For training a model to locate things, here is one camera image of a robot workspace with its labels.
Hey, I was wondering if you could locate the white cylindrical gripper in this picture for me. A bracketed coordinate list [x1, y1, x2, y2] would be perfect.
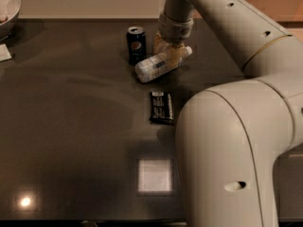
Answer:
[153, 12, 193, 68]

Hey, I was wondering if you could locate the blue plastic water bottle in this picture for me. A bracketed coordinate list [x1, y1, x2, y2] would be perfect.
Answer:
[134, 46, 192, 83]

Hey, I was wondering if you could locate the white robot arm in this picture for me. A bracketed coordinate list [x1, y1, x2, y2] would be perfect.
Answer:
[156, 0, 303, 227]

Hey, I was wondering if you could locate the blue pepsi can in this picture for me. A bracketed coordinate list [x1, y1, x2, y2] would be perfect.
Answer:
[126, 26, 146, 65]

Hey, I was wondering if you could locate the black snack bar wrapper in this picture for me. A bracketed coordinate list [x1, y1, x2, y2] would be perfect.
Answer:
[150, 92, 174, 125]

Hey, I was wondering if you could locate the white paper napkin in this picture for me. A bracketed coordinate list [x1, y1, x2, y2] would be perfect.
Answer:
[0, 44, 11, 61]

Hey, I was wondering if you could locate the white bowl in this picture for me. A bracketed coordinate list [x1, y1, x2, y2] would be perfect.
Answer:
[0, 0, 21, 41]

